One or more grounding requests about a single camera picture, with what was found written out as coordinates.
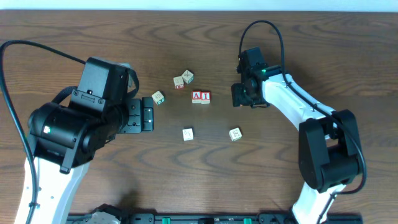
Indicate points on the wooden block engraved zero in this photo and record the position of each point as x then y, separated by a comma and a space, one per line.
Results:
158, 97

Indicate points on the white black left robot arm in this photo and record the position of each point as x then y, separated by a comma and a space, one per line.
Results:
64, 139

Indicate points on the white block blue engraving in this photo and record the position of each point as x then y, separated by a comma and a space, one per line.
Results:
187, 134

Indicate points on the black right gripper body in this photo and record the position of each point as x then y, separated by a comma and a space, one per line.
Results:
237, 95

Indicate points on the wooden block green side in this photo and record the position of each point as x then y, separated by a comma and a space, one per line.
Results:
235, 134

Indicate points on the red letter A block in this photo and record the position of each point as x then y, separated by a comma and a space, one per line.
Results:
196, 96

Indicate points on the wooden block engraved five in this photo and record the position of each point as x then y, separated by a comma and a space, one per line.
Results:
178, 82

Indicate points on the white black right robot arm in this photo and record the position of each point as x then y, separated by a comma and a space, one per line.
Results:
329, 150

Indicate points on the wooden dragonfly picture block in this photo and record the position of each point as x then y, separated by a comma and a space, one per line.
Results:
187, 76

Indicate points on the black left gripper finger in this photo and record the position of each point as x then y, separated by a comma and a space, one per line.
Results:
148, 122
147, 105

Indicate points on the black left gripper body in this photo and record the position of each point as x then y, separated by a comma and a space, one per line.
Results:
147, 114

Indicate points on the red letter I block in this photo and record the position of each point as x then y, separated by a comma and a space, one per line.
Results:
205, 97

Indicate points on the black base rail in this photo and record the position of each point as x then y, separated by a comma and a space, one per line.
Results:
148, 218

